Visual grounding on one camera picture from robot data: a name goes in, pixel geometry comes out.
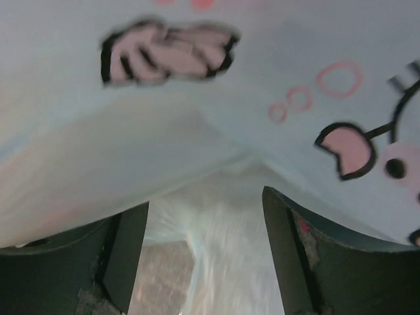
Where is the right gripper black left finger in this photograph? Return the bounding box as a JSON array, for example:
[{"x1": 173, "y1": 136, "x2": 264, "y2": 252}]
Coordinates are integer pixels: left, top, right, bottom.
[{"x1": 1, "y1": 203, "x2": 148, "y2": 314}]

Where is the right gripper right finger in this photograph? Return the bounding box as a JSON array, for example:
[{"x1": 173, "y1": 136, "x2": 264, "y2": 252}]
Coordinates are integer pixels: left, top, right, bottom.
[{"x1": 262, "y1": 187, "x2": 419, "y2": 314}]

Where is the light blue plastic bag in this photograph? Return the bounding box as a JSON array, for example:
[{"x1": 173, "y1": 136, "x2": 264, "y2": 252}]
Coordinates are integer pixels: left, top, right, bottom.
[{"x1": 0, "y1": 0, "x2": 420, "y2": 315}]

